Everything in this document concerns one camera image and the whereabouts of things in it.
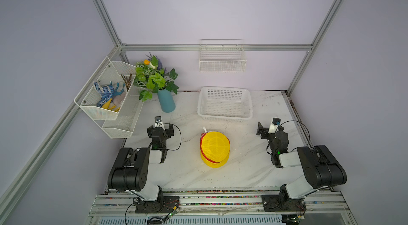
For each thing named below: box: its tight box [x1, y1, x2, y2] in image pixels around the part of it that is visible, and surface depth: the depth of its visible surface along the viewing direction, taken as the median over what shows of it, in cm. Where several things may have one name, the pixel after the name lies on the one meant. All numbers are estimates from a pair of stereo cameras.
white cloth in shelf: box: [112, 92, 126, 109], surface depth 77 cm
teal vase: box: [157, 88, 176, 114], surface depth 107 cm
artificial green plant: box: [133, 52, 180, 102], surface depth 85 cm
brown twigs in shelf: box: [120, 73, 133, 91], surface depth 85 cm
